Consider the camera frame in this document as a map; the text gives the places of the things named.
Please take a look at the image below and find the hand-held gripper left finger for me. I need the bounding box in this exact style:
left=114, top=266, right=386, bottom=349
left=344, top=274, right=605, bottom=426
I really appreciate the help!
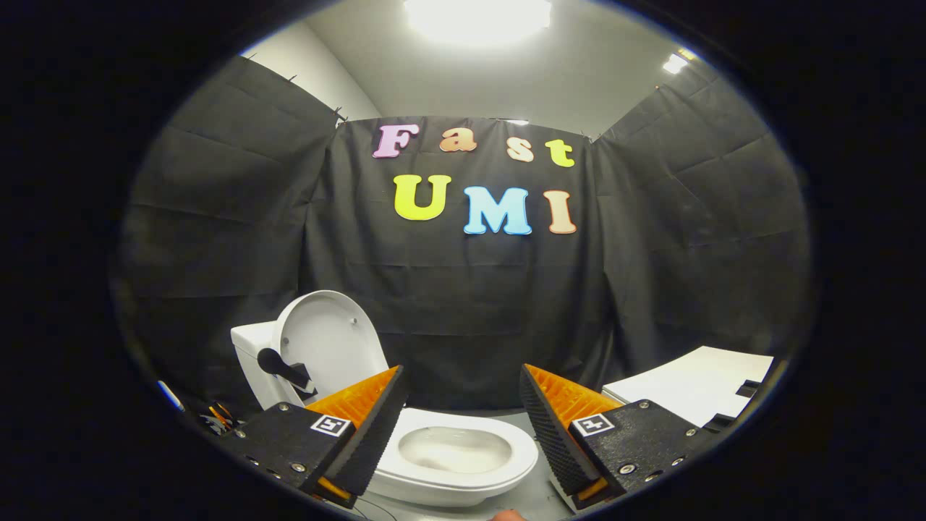
left=217, top=364, right=409, bottom=509

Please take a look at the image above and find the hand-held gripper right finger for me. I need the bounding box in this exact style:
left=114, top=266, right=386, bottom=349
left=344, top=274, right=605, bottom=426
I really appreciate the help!
left=519, top=363, right=718, bottom=512

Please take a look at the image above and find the white toilet lid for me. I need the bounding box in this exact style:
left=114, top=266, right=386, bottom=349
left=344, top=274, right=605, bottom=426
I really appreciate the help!
left=271, top=289, right=392, bottom=410

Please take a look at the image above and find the black lid grip handle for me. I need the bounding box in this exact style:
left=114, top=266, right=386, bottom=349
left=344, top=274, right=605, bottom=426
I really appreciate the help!
left=256, top=347, right=318, bottom=396

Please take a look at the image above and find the white toilet seat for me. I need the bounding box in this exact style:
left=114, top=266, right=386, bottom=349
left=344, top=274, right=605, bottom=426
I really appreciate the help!
left=375, top=407, right=540, bottom=497

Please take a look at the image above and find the white toilet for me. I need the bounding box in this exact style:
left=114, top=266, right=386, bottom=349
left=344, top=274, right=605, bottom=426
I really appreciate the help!
left=229, top=321, right=540, bottom=509

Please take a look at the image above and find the grey drawer cabinet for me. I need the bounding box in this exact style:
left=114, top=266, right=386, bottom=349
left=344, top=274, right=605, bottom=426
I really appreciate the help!
left=600, top=345, right=776, bottom=429

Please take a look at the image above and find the orange black tool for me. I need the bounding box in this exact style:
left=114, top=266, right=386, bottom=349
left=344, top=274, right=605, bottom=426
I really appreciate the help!
left=201, top=403, right=237, bottom=436

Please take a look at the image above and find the black backdrop cloth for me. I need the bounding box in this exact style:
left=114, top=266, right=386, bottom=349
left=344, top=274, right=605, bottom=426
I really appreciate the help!
left=109, top=54, right=812, bottom=428

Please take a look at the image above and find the large ceiling light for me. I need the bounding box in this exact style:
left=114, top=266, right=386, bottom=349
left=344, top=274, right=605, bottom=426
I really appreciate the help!
left=402, top=0, right=553, bottom=46

